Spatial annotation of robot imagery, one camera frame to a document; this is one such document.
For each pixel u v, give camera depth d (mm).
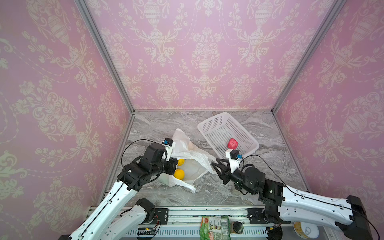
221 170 613
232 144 942
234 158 576
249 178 506
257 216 729
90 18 734
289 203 494
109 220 423
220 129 1091
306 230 659
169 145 624
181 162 880
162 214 747
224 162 645
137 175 466
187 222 728
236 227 699
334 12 699
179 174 833
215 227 698
